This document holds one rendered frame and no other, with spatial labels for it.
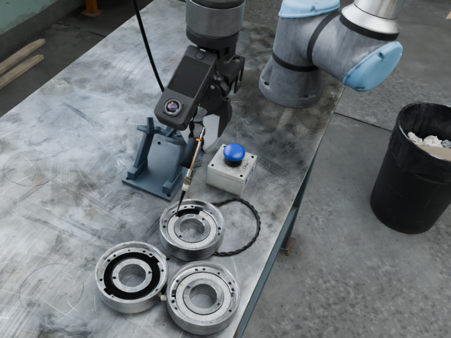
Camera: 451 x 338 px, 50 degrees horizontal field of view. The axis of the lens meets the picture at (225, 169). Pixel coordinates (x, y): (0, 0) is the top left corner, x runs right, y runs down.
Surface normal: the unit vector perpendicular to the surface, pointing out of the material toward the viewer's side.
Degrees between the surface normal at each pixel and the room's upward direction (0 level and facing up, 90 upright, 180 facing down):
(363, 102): 0
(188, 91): 31
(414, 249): 0
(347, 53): 76
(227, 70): 0
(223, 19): 90
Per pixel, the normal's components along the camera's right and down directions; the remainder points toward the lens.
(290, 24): -0.68, 0.45
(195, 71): -0.08, -0.28
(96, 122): 0.10, -0.71
